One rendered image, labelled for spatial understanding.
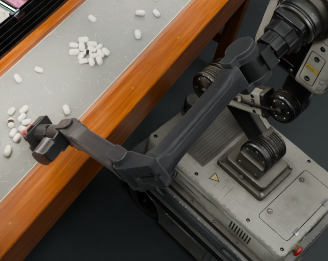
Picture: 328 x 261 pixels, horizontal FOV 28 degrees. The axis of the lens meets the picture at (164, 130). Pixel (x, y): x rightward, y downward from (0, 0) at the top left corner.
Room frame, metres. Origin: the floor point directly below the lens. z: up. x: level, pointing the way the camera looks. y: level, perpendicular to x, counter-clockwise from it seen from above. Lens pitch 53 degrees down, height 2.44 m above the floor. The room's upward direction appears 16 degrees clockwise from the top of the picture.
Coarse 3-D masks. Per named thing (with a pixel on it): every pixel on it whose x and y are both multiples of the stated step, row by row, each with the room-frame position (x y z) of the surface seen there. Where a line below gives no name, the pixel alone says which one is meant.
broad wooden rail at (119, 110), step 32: (192, 0) 1.90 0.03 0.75; (224, 0) 1.93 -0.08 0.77; (192, 32) 1.72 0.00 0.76; (160, 64) 1.52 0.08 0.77; (128, 96) 1.34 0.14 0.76; (160, 96) 1.51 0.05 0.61; (96, 128) 1.18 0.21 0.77; (128, 128) 1.30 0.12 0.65; (64, 160) 1.04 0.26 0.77; (32, 192) 0.90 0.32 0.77; (64, 192) 0.96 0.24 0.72; (0, 224) 0.78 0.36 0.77; (32, 224) 0.81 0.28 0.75; (0, 256) 0.69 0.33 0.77
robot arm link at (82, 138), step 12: (72, 120) 1.05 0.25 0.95; (72, 132) 1.00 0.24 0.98; (84, 132) 0.99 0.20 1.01; (72, 144) 1.01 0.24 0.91; (84, 144) 0.94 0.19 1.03; (96, 144) 0.92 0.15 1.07; (108, 144) 0.91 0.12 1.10; (96, 156) 0.88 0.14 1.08; (108, 156) 0.83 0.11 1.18; (120, 156) 0.82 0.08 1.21; (108, 168) 0.85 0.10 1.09
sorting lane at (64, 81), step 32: (96, 0) 1.76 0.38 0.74; (128, 0) 1.81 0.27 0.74; (160, 0) 1.86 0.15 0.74; (64, 32) 1.56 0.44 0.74; (96, 32) 1.61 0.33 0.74; (128, 32) 1.65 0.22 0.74; (160, 32) 1.69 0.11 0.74; (32, 64) 1.38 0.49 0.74; (64, 64) 1.42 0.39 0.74; (96, 64) 1.46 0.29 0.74; (128, 64) 1.50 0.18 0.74; (0, 96) 1.22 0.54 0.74; (32, 96) 1.25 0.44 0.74; (64, 96) 1.29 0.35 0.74; (96, 96) 1.33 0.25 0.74; (0, 128) 1.10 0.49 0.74; (0, 160) 0.99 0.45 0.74; (32, 160) 1.02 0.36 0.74; (0, 192) 0.89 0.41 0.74
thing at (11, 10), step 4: (0, 0) 1.26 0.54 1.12; (4, 0) 1.27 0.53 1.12; (0, 4) 1.25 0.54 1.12; (4, 4) 1.25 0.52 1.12; (8, 4) 1.25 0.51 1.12; (12, 4) 1.27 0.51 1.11; (4, 8) 1.24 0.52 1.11; (8, 8) 1.24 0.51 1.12; (12, 8) 1.24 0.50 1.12; (16, 8) 1.25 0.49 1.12; (12, 12) 1.24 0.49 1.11; (20, 12) 1.25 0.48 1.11; (24, 12) 1.25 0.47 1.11; (16, 16) 1.23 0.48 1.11; (20, 16) 1.24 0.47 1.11
